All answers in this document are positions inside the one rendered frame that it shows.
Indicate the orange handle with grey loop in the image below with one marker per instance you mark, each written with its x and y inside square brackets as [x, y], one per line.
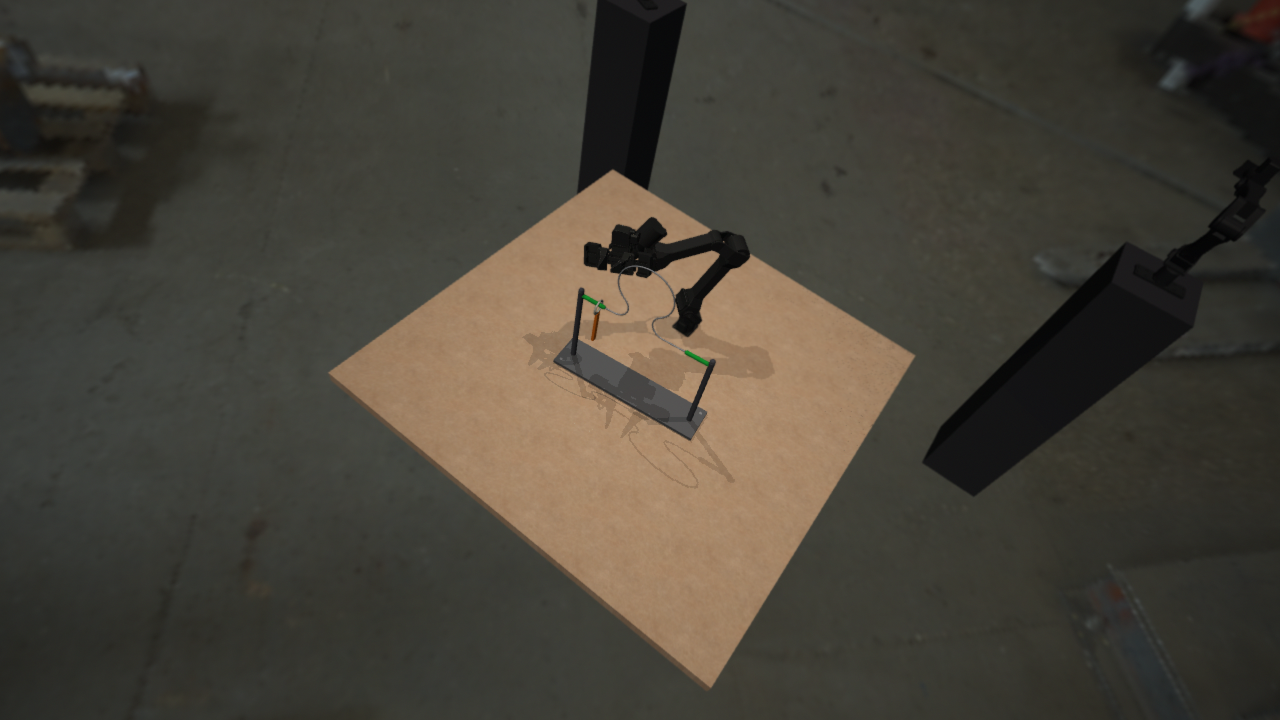
[596, 320]

